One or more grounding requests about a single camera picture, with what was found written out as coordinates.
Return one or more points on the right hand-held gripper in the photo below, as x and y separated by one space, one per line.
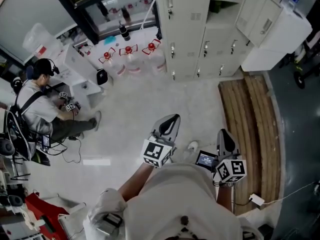
231 170

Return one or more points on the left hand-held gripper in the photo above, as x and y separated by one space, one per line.
160 152

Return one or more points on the person's left forearm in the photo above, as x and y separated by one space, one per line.
136 182

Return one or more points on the person's right forearm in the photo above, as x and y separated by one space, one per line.
224 196

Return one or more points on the small black screen device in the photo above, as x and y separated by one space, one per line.
205 158

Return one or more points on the person's white shoe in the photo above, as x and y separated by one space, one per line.
193 145

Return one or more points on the white power adapter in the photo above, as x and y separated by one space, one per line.
257 199

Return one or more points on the wooden slat pallet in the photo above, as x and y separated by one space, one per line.
252 134

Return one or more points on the person's white shirt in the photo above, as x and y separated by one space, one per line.
180 196

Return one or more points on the grey waist pouch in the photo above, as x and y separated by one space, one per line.
108 222

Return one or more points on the large red-capped water jug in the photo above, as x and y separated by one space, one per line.
113 66
132 62
156 59

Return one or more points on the black and white round bin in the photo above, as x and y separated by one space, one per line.
102 77

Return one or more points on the white desk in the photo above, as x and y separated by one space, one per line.
77 66

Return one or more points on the grey metal locker cabinet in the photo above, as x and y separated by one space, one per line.
185 34

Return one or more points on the black thermos bottle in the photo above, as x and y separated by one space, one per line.
124 31

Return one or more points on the black scooter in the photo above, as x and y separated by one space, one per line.
303 64

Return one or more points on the white box cabinet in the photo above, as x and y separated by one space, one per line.
280 39

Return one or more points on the clear empty water barrel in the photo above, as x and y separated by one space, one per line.
41 40

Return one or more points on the red plastic frame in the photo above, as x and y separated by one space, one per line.
47 212

